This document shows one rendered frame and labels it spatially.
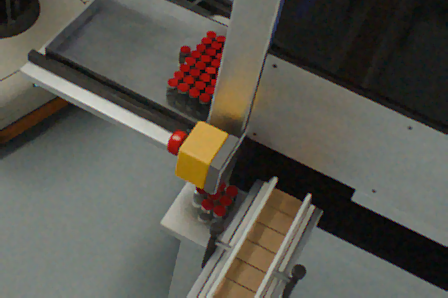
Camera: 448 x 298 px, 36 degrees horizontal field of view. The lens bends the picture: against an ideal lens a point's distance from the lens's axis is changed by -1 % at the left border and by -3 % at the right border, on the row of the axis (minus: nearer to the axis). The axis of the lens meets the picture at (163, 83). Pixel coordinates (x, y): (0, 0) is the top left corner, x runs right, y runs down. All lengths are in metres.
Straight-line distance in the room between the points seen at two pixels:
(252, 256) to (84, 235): 1.12
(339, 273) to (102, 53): 0.62
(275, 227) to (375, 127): 0.25
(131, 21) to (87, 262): 0.89
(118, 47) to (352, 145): 0.57
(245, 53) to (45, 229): 1.30
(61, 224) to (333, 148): 1.28
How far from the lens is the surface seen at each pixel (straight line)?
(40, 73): 1.37
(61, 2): 2.43
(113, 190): 2.25
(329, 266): 1.30
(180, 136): 1.10
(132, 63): 1.38
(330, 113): 1.01
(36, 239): 2.16
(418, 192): 1.07
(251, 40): 0.98
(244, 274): 1.08
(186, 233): 1.16
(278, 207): 1.16
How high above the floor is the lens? 1.88
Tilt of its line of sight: 47 degrees down
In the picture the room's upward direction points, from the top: 8 degrees clockwise
